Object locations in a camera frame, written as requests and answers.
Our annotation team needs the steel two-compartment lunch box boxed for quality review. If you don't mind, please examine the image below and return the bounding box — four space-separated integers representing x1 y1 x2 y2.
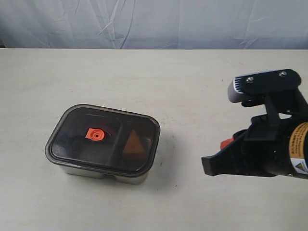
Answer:
60 166 149 185

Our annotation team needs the dark transparent lunch box lid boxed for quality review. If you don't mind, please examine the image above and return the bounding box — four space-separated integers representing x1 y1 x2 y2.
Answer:
45 104 160 178

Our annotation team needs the red toy sausage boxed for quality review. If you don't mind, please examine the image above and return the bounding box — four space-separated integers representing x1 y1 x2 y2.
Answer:
83 125 117 142

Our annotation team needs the blue-grey backdrop cloth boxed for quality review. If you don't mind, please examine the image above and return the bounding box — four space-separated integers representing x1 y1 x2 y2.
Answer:
0 0 308 49

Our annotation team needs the yellow toy cheese wedge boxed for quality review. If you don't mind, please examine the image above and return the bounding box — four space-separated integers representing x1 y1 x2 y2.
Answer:
123 130 145 154

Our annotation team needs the black and grey right robot arm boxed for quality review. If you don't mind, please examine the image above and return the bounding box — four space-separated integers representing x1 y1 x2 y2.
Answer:
201 115 308 179

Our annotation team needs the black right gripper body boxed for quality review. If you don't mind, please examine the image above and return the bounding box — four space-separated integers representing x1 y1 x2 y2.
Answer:
201 114 296 178

